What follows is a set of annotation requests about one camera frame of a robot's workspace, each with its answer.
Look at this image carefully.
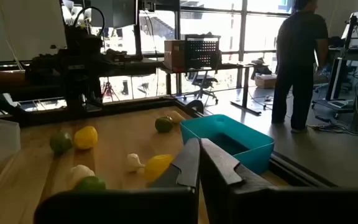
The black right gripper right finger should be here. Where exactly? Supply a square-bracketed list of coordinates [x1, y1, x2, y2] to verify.
[200, 138, 358, 224]

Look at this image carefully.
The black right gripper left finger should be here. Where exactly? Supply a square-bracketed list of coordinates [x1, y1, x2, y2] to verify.
[34, 138, 201, 224]

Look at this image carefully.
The yellow lemon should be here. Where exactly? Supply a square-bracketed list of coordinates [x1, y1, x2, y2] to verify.
[144, 154, 175, 182]
[73, 125, 99, 151]

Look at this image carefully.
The white garlic bulb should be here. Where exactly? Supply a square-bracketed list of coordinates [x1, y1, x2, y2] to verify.
[126, 152, 145, 173]
[70, 164, 96, 187]

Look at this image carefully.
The green lime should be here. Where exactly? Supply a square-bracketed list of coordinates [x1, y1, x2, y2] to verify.
[154, 116, 174, 134]
[49, 130, 74, 156]
[73, 175, 107, 191]

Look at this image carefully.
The blue plastic basket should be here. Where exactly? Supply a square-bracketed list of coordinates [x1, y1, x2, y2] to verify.
[180, 114, 275, 175]

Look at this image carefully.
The black table clamp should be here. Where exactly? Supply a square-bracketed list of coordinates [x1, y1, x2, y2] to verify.
[185, 99, 205, 114]

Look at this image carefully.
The black office chair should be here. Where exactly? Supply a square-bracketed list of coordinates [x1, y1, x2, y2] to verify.
[182, 70, 220, 105]

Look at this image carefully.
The small cardboard box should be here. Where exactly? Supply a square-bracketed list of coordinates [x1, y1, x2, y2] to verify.
[254, 73, 278, 90]

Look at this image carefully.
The long black desk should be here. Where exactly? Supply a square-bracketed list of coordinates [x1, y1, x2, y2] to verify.
[158, 62, 262, 116]

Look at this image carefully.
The black tripod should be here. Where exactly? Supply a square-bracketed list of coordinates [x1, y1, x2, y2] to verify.
[101, 77, 115, 101]

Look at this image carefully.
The brown cardboard box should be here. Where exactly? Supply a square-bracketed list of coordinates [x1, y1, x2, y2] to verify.
[163, 39, 188, 71]

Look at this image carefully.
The black perforated crate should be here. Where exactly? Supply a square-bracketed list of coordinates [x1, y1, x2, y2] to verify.
[184, 34, 223, 70]

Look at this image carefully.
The person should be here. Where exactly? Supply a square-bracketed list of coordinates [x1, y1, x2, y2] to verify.
[271, 0, 329, 134]

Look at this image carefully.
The large glass window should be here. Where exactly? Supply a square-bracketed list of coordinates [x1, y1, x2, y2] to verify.
[60, 0, 293, 103]

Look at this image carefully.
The rolling equipment stand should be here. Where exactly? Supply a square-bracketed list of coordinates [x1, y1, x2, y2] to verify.
[311, 14, 358, 114]

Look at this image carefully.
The black hanging monitor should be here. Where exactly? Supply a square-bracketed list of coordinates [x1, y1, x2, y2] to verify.
[89, 0, 140, 29]

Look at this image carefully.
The black metal table frame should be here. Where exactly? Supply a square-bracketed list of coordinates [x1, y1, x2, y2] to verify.
[0, 95, 338, 189]

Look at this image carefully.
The bundle of floor cables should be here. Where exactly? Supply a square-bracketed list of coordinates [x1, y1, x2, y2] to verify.
[308, 114, 358, 138]

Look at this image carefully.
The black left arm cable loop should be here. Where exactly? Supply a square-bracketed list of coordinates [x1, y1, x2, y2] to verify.
[72, 6, 106, 35]

